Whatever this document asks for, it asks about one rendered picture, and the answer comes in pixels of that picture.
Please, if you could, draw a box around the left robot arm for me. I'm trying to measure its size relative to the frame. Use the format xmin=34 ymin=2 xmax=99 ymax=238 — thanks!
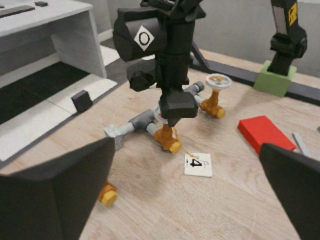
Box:
xmin=112 ymin=0 xmax=307 ymax=92

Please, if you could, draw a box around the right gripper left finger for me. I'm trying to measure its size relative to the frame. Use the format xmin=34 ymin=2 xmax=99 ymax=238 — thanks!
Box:
xmin=0 ymin=136 xmax=115 ymax=240

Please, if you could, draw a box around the red rectangular block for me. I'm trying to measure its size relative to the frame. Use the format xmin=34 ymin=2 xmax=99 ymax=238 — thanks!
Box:
xmin=237 ymin=115 xmax=296 ymax=155

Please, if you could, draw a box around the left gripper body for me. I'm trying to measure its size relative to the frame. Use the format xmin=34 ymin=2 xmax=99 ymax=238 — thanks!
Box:
xmin=157 ymin=51 xmax=199 ymax=119

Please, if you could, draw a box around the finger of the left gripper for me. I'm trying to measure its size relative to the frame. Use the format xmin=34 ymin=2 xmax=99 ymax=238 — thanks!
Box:
xmin=167 ymin=118 xmax=181 ymax=128
xmin=161 ymin=86 xmax=171 ymax=95

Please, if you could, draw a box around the black diagonal bar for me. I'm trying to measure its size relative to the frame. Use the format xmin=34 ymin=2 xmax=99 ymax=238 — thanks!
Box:
xmin=191 ymin=41 xmax=210 ymax=69

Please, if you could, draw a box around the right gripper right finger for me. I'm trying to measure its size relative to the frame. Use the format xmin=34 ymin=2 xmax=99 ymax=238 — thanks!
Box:
xmin=258 ymin=142 xmax=320 ymax=240

